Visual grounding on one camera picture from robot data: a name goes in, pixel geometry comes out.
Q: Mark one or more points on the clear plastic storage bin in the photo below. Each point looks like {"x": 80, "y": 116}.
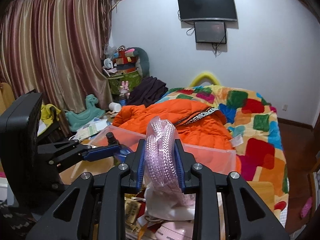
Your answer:
{"x": 217, "y": 160}

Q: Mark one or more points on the gold tassel ornament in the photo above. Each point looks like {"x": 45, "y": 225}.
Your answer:
{"x": 145, "y": 225}

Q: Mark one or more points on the green storage box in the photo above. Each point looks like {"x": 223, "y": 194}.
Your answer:
{"x": 130, "y": 80}

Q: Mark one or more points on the orange puffer jacket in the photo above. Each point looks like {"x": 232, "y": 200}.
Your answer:
{"x": 196, "y": 123}

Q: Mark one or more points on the stack of books and papers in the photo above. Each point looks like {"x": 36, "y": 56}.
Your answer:
{"x": 90, "y": 129}

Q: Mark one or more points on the yellow curved pillow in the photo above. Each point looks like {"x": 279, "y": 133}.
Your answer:
{"x": 205, "y": 76}

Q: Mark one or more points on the pink striped curtain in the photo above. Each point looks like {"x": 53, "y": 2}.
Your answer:
{"x": 56, "y": 47}

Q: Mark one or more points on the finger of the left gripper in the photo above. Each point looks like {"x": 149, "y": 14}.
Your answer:
{"x": 65, "y": 161}
{"x": 64, "y": 147}

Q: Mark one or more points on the pink slipper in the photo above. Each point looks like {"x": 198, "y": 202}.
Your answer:
{"x": 306, "y": 208}

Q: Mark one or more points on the small wall monitor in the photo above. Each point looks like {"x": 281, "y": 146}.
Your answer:
{"x": 210, "y": 32}

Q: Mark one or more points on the pink bunny bottle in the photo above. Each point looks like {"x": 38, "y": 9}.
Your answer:
{"x": 124, "y": 93}

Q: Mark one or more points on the grey plush toy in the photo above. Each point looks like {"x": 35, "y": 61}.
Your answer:
{"x": 142, "y": 64}

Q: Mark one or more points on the teal rocking horse toy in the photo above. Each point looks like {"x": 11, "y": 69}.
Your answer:
{"x": 77, "y": 120}

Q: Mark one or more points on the dark green spray bottle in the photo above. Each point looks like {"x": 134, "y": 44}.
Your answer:
{"x": 119, "y": 153}

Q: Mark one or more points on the colourful patchwork blanket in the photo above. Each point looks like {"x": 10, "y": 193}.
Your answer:
{"x": 253, "y": 123}

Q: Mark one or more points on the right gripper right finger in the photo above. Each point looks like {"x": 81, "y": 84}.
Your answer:
{"x": 246, "y": 216}

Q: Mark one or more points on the black wall television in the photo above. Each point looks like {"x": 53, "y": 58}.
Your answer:
{"x": 207, "y": 10}

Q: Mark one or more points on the tan 4B eraser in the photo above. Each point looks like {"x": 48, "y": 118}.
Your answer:
{"x": 132, "y": 209}

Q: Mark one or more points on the white mug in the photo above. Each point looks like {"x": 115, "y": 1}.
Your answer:
{"x": 115, "y": 107}

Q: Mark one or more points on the dark purple garment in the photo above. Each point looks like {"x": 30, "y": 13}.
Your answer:
{"x": 148, "y": 92}

